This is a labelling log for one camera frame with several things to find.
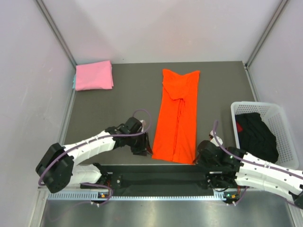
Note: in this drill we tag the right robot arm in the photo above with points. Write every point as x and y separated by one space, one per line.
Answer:
257 173

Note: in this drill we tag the grey slotted cable duct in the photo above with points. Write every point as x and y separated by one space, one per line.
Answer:
101 196

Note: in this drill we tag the folded teal t shirt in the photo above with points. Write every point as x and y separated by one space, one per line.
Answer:
73 81

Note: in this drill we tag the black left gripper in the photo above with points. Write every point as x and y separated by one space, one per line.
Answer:
144 147

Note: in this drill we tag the orange t shirt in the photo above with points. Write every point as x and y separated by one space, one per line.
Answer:
175 135

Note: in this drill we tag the folded pink t shirt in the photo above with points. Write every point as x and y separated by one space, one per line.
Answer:
93 76

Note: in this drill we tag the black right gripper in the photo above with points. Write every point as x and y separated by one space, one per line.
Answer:
199 161

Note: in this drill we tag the right aluminium frame post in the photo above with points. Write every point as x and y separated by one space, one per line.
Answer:
273 20

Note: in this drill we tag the white plastic laundry basket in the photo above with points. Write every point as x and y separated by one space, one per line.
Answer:
275 119

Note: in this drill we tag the left aluminium frame post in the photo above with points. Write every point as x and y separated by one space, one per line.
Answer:
55 30

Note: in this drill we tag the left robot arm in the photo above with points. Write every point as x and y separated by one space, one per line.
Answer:
61 166

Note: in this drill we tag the black t shirt in basket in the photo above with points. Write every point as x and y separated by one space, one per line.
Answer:
256 138

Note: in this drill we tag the red t shirt in basket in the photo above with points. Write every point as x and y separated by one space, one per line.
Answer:
239 127

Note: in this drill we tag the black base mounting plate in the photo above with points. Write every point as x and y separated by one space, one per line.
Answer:
124 176

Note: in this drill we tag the aluminium frame post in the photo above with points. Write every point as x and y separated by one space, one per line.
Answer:
55 30
273 20

